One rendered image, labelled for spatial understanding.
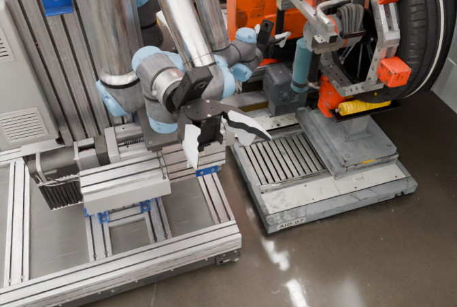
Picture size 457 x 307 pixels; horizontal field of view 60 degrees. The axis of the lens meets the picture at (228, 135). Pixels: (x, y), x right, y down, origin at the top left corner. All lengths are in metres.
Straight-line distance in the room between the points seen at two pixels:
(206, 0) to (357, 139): 1.20
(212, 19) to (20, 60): 0.58
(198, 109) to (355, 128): 1.54
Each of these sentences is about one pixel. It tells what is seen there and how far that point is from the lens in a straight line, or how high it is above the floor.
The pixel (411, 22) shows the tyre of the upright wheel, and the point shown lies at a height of 1.02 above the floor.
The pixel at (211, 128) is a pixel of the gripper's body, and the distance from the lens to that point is 0.73.
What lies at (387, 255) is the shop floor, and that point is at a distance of 2.09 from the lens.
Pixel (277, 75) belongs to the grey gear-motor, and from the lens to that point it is 2.22.
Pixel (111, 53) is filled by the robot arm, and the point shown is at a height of 1.14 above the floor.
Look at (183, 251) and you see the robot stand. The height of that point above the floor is 0.23.
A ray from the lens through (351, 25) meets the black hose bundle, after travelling 1.52.
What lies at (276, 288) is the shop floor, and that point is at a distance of 1.89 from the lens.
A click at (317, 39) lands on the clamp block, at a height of 0.95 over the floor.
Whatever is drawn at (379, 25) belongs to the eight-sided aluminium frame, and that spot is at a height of 0.99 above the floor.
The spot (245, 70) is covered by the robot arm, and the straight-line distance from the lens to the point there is 1.51.
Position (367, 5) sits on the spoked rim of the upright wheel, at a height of 0.94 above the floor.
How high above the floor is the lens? 1.72
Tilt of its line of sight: 45 degrees down
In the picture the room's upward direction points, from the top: straight up
